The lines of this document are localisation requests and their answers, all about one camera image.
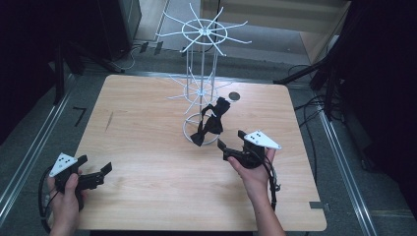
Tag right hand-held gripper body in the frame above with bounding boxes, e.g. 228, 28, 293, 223
222, 129, 282, 170

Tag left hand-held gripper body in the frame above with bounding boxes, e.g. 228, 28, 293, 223
48, 151, 106, 212

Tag white wire display rack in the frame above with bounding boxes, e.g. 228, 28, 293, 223
154, 2, 253, 147

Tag person's right hand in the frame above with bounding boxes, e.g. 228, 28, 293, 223
227, 147, 277, 202

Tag person's left hand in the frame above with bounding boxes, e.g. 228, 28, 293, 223
47, 172, 89, 230

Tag black metal stand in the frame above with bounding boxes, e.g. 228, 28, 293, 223
52, 40, 126, 106
273, 32, 350, 122

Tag dark cabinet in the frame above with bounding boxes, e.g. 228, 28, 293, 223
96, 0, 143, 62

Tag metal floor rail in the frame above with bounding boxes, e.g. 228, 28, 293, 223
318, 109, 379, 236
0, 73, 77, 227

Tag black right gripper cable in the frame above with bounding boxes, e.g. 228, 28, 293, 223
249, 147, 282, 211

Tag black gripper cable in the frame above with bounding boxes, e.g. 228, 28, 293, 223
36, 166, 57, 233
249, 147, 282, 211

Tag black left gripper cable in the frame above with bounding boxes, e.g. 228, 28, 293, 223
36, 166, 57, 233

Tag black floor cables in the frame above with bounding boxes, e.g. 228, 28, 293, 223
287, 63, 332, 165

